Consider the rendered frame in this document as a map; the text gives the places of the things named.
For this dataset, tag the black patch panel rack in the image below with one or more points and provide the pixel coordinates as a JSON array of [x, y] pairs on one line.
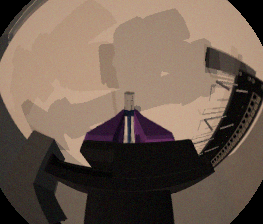
[[241, 108]]

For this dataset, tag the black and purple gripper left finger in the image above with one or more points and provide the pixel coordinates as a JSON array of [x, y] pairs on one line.
[[109, 130]]

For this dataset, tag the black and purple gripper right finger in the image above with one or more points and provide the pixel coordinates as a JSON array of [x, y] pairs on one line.
[[149, 131]]

